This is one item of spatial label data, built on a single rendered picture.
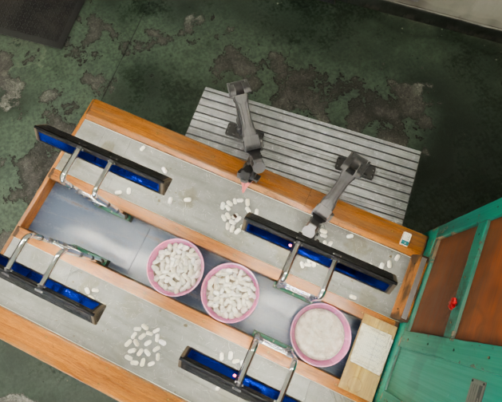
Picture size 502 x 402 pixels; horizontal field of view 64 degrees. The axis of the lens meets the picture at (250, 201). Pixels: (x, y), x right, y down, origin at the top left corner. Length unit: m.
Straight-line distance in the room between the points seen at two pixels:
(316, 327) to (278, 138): 0.96
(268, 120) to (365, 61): 1.28
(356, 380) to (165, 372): 0.82
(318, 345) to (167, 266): 0.77
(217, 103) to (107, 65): 1.33
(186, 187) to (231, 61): 1.43
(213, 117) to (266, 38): 1.23
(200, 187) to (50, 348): 0.99
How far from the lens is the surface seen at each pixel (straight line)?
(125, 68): 3.30
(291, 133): 2.15
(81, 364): 2.04
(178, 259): 1.93
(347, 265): 1.56
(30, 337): 2.13
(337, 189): 1.70
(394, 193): 2.14
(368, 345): 1.91
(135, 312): 1.97
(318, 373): 1.89
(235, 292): 1.90
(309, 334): 1.90
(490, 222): 1.58
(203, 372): 1.55
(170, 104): 3.06
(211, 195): 1.97
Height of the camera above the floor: 2.62
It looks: 75 degrees down
